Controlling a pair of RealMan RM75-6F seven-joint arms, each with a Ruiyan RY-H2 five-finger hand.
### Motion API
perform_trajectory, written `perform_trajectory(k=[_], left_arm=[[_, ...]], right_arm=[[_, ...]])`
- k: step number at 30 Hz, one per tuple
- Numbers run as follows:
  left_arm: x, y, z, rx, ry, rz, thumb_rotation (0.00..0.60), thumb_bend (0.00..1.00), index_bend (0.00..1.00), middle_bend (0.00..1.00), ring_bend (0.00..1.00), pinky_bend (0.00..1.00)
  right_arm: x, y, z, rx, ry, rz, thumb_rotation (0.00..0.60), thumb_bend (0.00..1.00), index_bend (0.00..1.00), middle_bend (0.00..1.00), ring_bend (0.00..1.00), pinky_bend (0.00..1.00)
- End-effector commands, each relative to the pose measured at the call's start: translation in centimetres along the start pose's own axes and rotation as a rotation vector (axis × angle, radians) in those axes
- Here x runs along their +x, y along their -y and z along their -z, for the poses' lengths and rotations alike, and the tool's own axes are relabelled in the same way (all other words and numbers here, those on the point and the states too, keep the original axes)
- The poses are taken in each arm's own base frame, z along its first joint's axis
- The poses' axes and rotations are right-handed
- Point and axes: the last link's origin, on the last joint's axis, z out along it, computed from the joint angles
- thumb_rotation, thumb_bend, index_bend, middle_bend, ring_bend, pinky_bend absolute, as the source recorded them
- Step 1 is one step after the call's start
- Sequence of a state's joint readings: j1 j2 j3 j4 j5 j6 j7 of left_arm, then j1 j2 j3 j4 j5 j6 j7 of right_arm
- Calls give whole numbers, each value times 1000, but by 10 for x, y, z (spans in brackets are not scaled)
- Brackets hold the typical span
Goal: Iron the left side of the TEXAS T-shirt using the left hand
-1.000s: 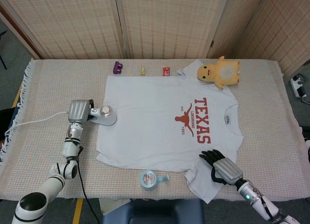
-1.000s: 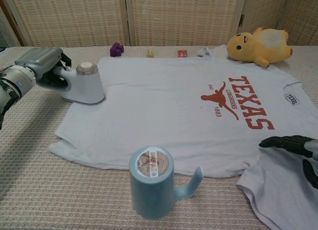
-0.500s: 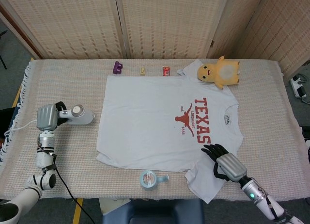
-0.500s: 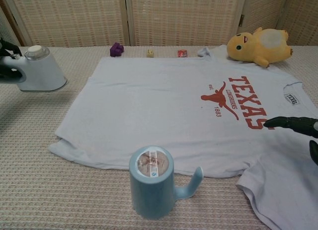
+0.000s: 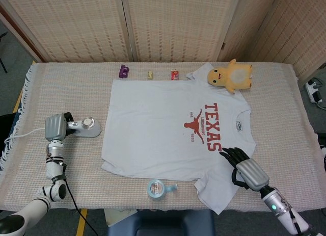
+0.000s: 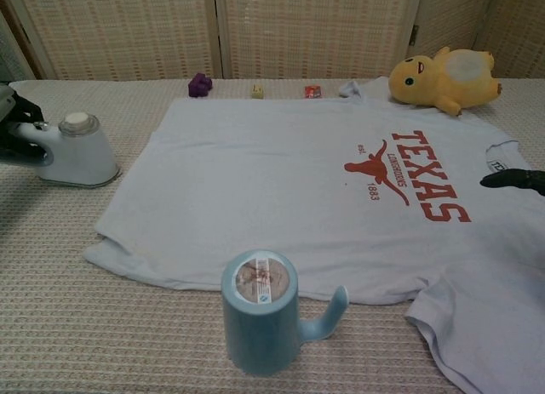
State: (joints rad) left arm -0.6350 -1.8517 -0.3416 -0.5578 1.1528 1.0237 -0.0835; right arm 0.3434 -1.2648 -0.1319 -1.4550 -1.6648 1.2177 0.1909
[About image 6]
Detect white Texas Longhorns T-shirt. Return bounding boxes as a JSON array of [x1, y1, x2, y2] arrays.
[[83, 77, 545, 394]]

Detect woven folding screen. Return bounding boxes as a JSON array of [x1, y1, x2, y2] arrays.
[[0, 0, 545, 81]]

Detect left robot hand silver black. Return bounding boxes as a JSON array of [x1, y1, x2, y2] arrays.
[[0, 82, 49, 162]]

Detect white clothes iron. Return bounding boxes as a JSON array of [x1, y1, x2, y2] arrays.
[[7, 111, 123, 190]]

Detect light blue mug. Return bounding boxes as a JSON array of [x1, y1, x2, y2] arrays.
[[220, 248, 350, 377]]

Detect yellow plush toy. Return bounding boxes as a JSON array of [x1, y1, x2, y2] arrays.
[[389, 46, 503, 117]]

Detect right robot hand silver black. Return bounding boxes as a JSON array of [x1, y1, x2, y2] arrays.
[[479, 168, 545, 191]]

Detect purple toy block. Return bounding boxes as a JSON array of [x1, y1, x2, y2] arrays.
[[187, 72, 214, 99]]

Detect beige woven tablecloth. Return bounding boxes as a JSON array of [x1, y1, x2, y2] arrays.
[[0, 77, 545, 394]]

